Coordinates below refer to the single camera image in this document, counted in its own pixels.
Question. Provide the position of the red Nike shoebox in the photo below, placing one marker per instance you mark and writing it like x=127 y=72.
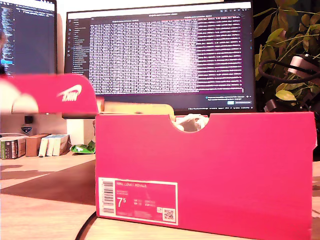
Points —
x=212 y=175

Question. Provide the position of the brown cardboard box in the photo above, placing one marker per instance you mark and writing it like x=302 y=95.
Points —
x=33 y=147

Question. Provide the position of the white wrapping paper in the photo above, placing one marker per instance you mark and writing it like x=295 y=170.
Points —
x=190 y=122

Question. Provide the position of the black wide monitor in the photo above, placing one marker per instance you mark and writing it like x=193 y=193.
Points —
x=155 y=55

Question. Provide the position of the green Jenkki bag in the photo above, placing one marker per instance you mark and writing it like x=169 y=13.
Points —
x=81 y=149

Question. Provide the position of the bottle with blue shield label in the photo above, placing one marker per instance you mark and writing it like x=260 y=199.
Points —
x=26 y=130

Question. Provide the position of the green leafy plant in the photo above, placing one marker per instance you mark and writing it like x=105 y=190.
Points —
x=275 y=37

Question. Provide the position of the black ASUS monitor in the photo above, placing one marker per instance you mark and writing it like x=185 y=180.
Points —
x=30 y=37

